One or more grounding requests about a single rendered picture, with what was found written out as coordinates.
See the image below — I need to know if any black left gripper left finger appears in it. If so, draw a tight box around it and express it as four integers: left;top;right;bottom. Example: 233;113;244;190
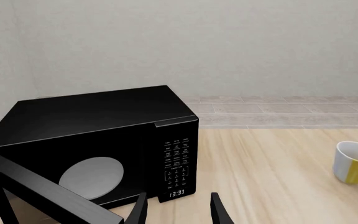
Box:
125;192;149;224

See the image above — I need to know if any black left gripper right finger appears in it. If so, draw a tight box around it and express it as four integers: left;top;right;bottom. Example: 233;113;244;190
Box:
209;192;236;224

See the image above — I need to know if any yellow and white mug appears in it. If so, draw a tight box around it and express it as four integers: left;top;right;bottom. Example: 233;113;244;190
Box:
333;140;358;188

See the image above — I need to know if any grey round turntable plate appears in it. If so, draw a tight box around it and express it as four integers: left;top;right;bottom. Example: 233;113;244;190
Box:
58;156;125;200

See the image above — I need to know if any black microwave oven door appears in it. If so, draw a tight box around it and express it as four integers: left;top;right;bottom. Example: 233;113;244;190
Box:
0;147;126;224

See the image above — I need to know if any black microwave oven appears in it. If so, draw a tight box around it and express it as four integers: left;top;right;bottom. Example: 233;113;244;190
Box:
0;85;200;210

